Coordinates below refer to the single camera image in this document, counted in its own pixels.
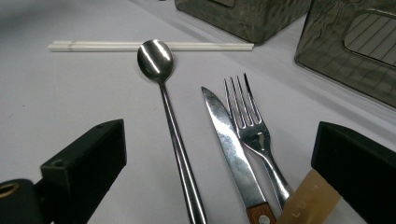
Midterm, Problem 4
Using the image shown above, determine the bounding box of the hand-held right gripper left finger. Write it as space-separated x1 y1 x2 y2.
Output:
40 119 127 224

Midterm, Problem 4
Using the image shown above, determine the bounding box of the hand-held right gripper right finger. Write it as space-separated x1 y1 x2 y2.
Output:
311 120 396 224

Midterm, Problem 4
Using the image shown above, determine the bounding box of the translucent amber plastic spoon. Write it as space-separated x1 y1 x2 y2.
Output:
275 167 344 224

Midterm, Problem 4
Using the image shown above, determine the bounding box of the wooden-handled steel fork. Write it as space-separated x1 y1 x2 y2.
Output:
223 73 293 211

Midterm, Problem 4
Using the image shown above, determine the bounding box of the white chopstick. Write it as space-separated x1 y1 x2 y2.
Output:
47 43 254 52

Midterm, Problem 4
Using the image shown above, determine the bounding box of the long metal spoon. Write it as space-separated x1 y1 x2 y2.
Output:
136 39 208 224

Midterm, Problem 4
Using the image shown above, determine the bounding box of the wooden-handled steel knife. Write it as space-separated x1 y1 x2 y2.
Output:
201 86 278 224

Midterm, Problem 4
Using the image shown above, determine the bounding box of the smoky translucent plastic bin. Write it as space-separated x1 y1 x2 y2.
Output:
293 0 396 110
174 0 312 45

